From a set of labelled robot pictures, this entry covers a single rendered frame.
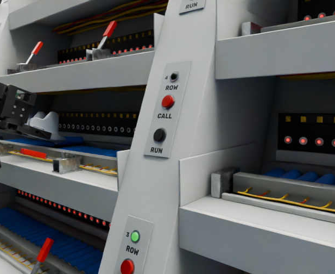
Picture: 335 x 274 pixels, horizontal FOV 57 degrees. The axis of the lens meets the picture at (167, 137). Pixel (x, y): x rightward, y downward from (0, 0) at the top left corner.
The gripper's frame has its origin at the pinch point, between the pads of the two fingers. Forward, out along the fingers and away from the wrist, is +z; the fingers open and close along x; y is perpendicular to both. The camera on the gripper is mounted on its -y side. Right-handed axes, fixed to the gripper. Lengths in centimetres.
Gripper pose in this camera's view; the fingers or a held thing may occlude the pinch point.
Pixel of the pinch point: (56, 141)
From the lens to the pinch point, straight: 69.9
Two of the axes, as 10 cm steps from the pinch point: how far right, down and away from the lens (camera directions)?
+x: -7.8, -0.6, 6.3
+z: 6.0, 2.6, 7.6
